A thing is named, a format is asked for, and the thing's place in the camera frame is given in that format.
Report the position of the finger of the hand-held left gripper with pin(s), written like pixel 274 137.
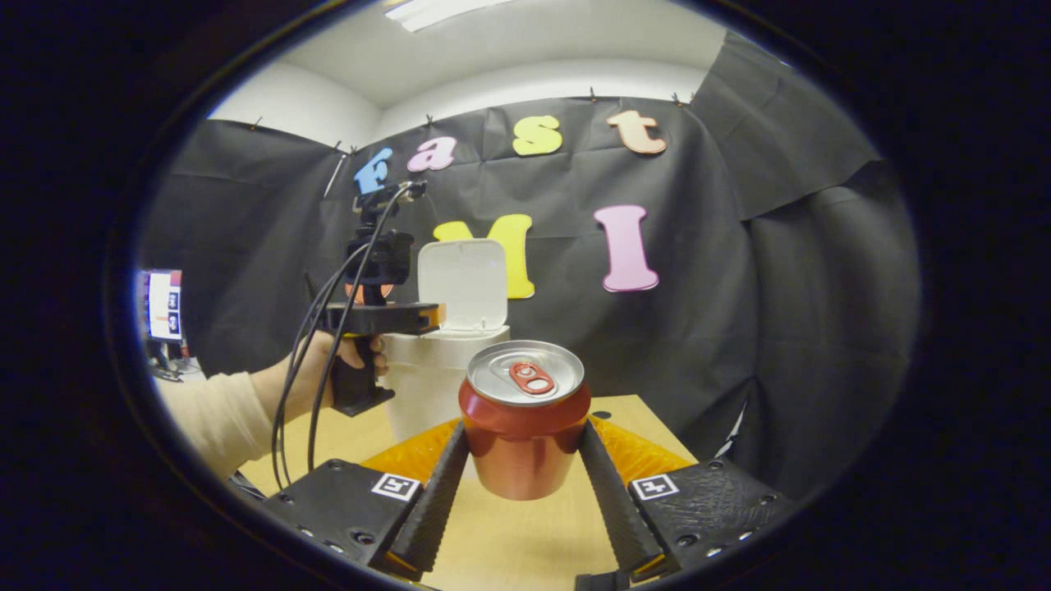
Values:
pixel 433 316

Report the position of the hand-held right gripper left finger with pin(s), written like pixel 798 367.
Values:
pixel 435 509

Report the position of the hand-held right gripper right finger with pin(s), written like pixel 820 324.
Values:
pixel 616 509

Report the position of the white desktop garbage bin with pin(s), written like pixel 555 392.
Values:
pixel 460 283

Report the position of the red pop can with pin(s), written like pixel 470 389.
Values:
pixel 525 443

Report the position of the wooden desktop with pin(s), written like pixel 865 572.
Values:
pixel 525 542

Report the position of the black backdrop cloth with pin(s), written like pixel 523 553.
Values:
pixel 698 328

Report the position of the computer monitor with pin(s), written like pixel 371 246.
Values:
pixel 164 304

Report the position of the ceiling light panel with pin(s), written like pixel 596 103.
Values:
pixel 443 12

